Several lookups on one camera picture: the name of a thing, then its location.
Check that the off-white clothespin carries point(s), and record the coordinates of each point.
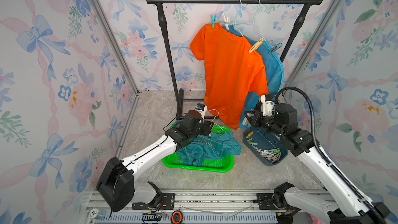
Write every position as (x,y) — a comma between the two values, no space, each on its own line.
(245,119)

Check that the orange t-shirt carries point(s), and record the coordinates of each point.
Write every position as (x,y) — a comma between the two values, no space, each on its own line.
(231,71)

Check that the beige clothespin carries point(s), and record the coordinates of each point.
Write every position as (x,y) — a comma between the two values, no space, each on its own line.
(256,45)

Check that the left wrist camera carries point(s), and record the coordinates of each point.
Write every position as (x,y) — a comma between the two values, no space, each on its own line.
(202,109)

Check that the green plastic tray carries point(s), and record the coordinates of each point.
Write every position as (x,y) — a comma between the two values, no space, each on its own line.
(220,166)

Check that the dark teal clothespin bin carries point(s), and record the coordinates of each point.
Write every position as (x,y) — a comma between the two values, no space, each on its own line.
(265,146)

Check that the black clothes rack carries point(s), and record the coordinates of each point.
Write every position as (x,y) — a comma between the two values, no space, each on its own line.
(179,93)

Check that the bright teal clothespin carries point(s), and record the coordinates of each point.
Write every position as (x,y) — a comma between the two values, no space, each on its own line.
(213,19)

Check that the light teal wire hanger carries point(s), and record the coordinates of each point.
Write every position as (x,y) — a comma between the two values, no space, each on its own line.
(253,22)

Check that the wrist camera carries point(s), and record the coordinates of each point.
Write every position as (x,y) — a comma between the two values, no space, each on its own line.
(202,109)
(267,104)

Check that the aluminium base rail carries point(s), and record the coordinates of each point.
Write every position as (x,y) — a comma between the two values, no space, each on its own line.
(197,206)

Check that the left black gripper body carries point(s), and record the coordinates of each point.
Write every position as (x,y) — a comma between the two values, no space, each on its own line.
(203,129)

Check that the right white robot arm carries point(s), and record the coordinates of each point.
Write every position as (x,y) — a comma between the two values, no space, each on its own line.
(350,205)

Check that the teal t-shirt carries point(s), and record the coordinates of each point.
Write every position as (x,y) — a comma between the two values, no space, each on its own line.
(274,75)

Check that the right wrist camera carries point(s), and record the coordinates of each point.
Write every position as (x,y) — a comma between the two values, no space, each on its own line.
(267,104)

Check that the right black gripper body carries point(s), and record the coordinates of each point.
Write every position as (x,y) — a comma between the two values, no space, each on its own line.
(268,122)

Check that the white clothespin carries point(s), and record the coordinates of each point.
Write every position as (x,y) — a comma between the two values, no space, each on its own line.
(226,21)

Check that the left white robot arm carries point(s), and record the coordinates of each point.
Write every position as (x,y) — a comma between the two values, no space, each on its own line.
(117,183)

